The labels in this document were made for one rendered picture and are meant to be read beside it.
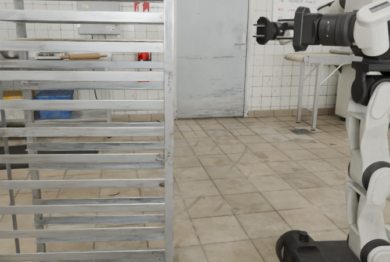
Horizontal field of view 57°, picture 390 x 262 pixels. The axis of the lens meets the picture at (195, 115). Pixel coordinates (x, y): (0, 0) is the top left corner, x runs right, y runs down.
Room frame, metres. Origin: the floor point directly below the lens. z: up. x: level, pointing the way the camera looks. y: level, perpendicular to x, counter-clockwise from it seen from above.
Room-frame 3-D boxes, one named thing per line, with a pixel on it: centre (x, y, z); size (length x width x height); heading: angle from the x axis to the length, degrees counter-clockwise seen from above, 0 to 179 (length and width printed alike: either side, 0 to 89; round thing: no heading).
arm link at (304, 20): (1.01, -0.34, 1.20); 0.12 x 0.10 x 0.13; 49
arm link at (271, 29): (1.72, -0.34, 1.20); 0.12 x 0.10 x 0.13; 140
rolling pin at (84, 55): (4.05, 1.25, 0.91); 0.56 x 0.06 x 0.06; 131
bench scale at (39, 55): (4.06, 1.65, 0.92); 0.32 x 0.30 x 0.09; 19
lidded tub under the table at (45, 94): (4.09, 1.63, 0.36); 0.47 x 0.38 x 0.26; 14
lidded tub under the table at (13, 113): (4.00, 2.07, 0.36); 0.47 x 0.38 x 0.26; 12
